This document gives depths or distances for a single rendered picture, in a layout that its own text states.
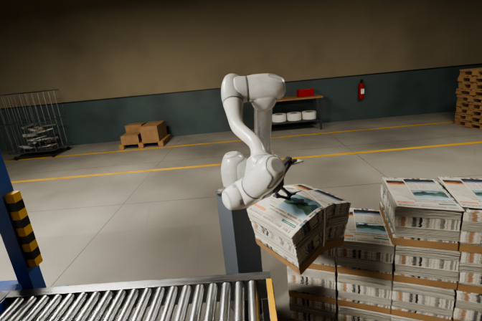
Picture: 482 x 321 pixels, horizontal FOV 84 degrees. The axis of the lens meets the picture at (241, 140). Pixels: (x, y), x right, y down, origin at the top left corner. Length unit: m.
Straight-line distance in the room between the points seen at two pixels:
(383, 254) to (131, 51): 7.87
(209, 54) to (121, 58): 2.48
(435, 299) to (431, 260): 0.23
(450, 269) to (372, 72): 7.34
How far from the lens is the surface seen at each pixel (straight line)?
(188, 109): 8.19
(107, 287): 1.69
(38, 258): 2.04
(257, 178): 0.91
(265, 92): 1.34
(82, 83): 9.21
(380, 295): 1.92
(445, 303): 1.96
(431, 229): 1.70
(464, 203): 1.72
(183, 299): 1.47
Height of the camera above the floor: 1.80
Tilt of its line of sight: 15 degrees down
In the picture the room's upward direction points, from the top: 5 degrees counter-clockwise
